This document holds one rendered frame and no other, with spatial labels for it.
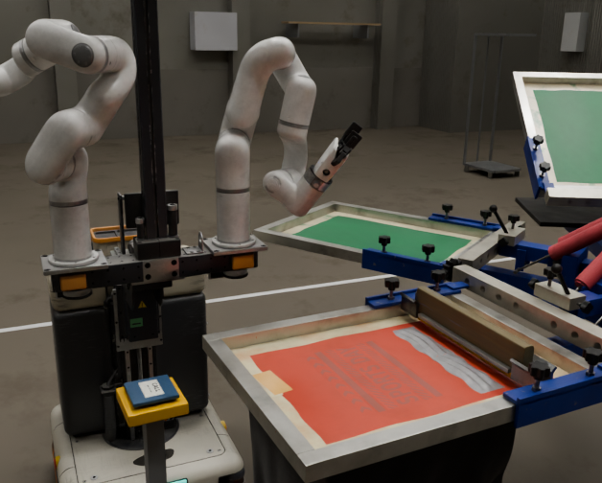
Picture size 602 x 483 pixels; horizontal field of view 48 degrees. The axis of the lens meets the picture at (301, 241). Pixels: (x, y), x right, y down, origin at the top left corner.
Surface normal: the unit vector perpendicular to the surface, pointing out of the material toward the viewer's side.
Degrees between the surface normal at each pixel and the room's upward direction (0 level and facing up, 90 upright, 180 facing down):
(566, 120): 32
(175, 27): 90
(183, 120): 90
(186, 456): 0
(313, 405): 0
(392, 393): 0
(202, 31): 90
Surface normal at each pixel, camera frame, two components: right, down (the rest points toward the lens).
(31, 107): 0.40, 0.28
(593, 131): -0.02, -0.65
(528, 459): 0.02, -0.95
